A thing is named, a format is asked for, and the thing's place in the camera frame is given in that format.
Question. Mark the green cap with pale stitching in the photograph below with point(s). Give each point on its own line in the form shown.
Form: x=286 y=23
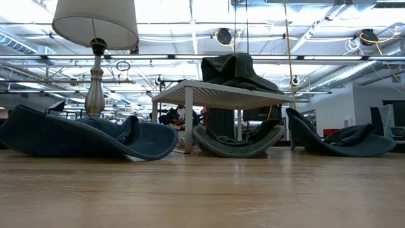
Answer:
x=237 y=150

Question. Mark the dark green cap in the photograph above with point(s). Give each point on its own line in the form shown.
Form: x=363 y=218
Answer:
x=237 y=69

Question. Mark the blue denim cap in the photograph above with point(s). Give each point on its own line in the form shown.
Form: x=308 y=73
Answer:
x=63 y=136

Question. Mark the dark blue cap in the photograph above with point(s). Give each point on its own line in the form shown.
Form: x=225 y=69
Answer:
x=348 y=145

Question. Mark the tall black cabinet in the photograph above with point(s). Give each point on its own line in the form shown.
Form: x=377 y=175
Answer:
x=221 y=120

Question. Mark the white perforated metal shelf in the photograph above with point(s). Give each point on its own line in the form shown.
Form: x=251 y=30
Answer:
x=221 y=95

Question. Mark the person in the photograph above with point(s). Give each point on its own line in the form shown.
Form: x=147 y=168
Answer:
x=169 y=117

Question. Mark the small black ceiling reel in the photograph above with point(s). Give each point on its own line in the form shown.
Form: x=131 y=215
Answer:
x=159 y=80
x=295 y=80

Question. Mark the wide black monitor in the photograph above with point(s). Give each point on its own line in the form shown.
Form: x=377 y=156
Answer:
x=259 y=113

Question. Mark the red cabinet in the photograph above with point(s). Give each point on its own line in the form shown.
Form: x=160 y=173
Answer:
x=330 y=132

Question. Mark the table lamp with white shade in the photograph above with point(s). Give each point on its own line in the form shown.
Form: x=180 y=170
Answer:
x=95 y=22

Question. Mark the small black monitor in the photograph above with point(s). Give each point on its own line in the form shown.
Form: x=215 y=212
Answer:
x=57 y=107

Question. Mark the translucent plastic sheet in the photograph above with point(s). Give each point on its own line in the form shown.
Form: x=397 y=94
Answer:
x=386 y=117

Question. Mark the silver ventilation duct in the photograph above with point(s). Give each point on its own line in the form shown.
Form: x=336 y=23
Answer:
x=348 y=74

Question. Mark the black aluminium frame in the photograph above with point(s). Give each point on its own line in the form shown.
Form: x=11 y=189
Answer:
x=400 y=149

